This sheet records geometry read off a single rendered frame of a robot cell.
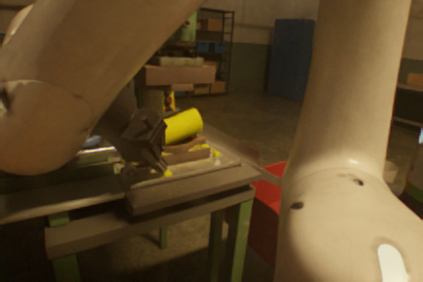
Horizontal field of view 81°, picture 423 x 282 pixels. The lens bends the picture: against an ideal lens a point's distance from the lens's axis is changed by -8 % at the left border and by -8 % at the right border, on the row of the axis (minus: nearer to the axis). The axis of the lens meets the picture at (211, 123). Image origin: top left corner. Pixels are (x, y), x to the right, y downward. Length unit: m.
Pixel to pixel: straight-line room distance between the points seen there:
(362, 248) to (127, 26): 0.20
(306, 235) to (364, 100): 0.16
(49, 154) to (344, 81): 0.29
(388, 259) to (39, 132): 0.26
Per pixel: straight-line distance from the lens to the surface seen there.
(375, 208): 0.25
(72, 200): 0.55
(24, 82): 0.22
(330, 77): 0.31
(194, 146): 0.67
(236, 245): 0.75
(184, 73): 0.59
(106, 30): 0.18
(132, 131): 0.42
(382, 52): 0.32
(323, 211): 0.23
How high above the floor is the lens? 1.28
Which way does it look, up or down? 17 degrees down
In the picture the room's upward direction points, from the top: 4 degrees clockwise
